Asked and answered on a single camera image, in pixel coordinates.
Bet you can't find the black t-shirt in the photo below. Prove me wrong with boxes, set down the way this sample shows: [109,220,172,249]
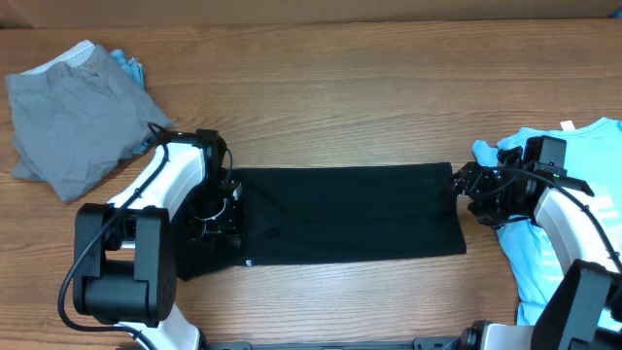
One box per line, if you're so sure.
[175,163,467,280]

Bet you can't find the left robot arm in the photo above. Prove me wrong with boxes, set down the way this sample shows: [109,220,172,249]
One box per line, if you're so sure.
[57,123,246,349]

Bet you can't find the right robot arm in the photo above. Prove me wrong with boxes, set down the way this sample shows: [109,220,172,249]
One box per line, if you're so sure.
[448,136,621,350]

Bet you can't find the light blue t-shirt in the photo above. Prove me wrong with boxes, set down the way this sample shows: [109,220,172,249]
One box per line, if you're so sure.
[471,116,622,332]

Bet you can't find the folded blue garment under shorts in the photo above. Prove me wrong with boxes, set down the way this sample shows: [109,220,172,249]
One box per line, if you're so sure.
[108,49,171,159]

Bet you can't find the folded grey shorts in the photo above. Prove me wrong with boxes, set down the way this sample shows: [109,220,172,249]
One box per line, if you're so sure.
[4,39,174,204]

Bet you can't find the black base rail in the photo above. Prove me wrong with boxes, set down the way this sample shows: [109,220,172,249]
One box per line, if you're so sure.
[198,336,462,350]

